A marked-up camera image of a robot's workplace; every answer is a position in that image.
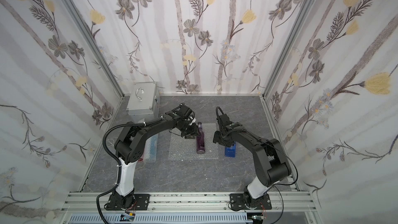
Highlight blue tape dispenser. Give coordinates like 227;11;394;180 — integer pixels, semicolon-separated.
224;142;236;158

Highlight purple glass bottle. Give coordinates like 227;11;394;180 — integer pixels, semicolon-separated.
196;122;205;155

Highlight bubble wrap sheet stack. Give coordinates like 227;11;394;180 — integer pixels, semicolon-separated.
168;123;219;161

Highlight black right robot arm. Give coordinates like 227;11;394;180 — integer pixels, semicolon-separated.
214;123;292;200

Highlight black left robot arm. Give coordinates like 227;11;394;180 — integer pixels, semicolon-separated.
101;103;200;198

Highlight silver metal first-aid case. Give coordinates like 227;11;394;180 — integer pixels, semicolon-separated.
126;82;160;123

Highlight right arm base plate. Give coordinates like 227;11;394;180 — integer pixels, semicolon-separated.
229;193;272;211

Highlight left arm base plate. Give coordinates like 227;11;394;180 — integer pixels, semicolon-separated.
104;192;150;211

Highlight white slotted cable duct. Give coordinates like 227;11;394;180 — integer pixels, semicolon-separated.
68;213;254;224

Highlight aluminium frame rail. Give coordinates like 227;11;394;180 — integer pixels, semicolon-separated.
62;192;318;214

